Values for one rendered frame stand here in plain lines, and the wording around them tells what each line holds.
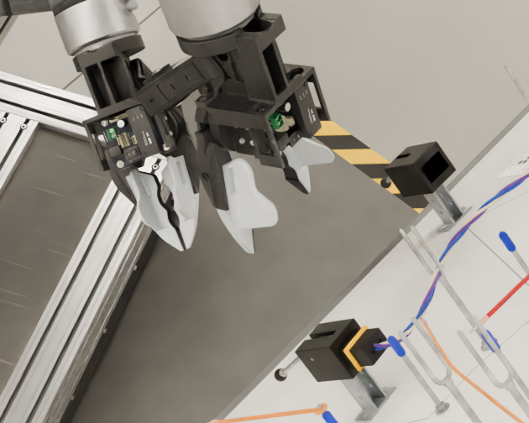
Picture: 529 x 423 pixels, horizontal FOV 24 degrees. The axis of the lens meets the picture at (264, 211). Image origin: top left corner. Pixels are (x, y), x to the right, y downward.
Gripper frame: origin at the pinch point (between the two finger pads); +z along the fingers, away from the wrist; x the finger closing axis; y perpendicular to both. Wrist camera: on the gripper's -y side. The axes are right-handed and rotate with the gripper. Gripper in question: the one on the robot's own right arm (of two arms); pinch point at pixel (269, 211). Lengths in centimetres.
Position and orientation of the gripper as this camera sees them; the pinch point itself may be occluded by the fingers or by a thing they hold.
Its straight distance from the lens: 108.5
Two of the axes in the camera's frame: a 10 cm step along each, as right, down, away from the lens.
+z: 2.9, 7.8, 5.6
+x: 5.7, -6.1, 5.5
